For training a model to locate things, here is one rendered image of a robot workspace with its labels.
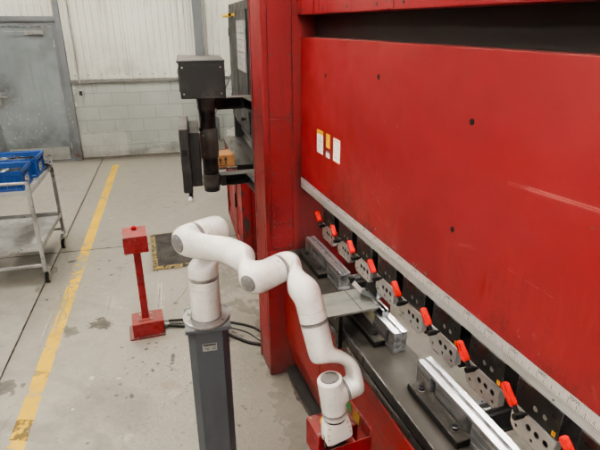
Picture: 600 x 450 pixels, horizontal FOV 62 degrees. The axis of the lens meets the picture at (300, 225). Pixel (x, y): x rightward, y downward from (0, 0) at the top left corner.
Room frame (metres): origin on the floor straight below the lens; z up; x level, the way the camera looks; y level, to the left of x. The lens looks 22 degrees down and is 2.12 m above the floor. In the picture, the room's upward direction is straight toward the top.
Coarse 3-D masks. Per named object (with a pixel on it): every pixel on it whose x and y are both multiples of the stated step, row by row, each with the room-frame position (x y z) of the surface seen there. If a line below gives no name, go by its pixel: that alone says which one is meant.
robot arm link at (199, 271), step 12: (216, 216) 1.84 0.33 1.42; (204, 228) 1.75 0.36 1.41; (216, 228) 1.78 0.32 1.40; (228, 228) 1.83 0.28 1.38; (192, 264) 1.75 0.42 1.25; (204, 264) 1.75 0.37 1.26; (216, 264) 1.76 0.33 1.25; (192, 276) 1.73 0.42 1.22; (204, 276) 1.73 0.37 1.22; (216, 276) 1.76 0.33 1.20
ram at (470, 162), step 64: (320, 64) 2.47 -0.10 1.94; (384, 64) 1.88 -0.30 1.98; (448, 64) 1.51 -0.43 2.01; (512, 64) 1.26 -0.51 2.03; (576, 64) 1.09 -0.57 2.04; (320, 128) 2.46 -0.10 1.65; (384, 128) 1.85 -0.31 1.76; (448, 128) 1.48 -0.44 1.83; (512, 128) 1.23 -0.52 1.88; (576, 128) 1.06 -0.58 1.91; (384, 192) 1.82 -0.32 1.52; (448, 192) 1.45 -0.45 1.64; (512, 192) 1.20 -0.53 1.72; (576, 192) 1.03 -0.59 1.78; (384, 256) 1.79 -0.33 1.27; (448, 256) 1.41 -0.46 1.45; (512, 256) 1.17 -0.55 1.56; (576, 256) 1.00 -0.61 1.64; (512, 320) 1.13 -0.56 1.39; (576, 320) 0.96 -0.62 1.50; (576, 384) 0.93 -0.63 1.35
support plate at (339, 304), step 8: (328, 296) 1.94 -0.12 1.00; (336, 296) 1.94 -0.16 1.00; (344, 296) 1.94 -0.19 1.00; (352, 296) 1.94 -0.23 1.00; (360, 296) 1.94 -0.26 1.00; (328, 304) 1.88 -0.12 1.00; (336, 304) 1.87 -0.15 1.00; (344, 304) 1.87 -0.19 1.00; (352, 304) 1.87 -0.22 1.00; (360, 304) 1.87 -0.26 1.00; (368, 304) 1.87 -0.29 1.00; (376, 304) 1.87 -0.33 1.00; (328, 312) 1.81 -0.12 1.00; (336, 312) 1.81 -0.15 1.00; (344, 312) 1.81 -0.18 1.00; (352, 312) 1.81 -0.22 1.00
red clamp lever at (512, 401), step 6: (504, 384) 1.08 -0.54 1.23; (504, 390) 1.07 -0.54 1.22; (510, 390) 1.07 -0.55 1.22; (504, 396) 1.06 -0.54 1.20; (510, 396) 1.05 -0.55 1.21; (510, 402) 1.04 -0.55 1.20; (516, 402) 1.05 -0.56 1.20; (516, 408) 1.04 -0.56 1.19; (516, 414) 1.02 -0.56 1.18; (522, 414) 1.02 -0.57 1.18; (516, 420) 1.01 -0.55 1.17
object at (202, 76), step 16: (192, 64) 2.72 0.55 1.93; (208, 64) 2.74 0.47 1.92; (192, 80) 2.72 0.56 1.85; (208, 80) 2.73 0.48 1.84; (224, 80) 2.75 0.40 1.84; (192, 96) 2.72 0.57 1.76; (208, 96) 2.73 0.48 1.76; (224, 96) 2.75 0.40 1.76; (208, 112) 3.12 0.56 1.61; (208, 128) 3.12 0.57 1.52; (208, 144) 3.11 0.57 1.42; (208, 160) 3.12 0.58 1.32; (208, 176) 3.12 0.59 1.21
